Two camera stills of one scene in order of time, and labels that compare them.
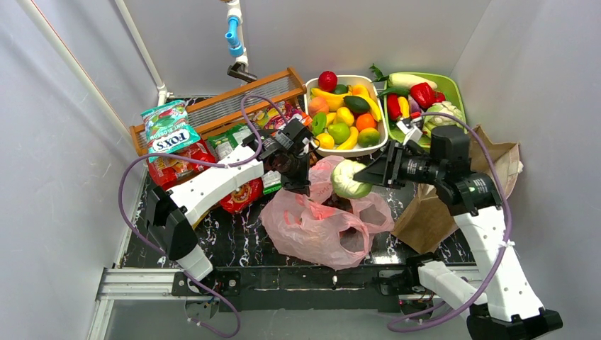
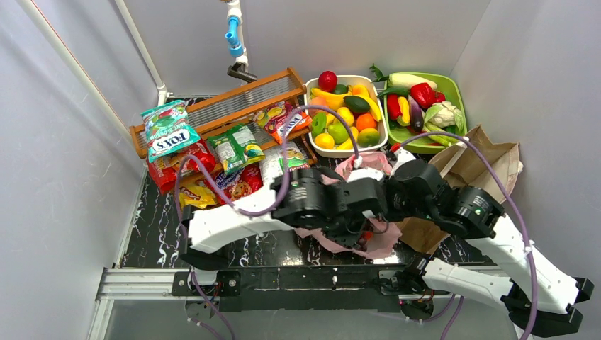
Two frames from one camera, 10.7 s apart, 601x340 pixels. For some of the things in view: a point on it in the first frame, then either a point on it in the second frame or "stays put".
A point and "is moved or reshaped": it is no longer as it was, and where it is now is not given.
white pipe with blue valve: x=239 y=69 stays put
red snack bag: x=166 y=172 stays put
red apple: x=327 y=81 stays put
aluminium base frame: x=130 y=284 stays put
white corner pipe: x=162 y=93 stays put
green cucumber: x=397 y=91 stays put
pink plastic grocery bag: x=324 y=229 is moved or reshaped
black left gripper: x=300 y=171 to x=354 y=233
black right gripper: x=391 y=166 to x=392 y=188
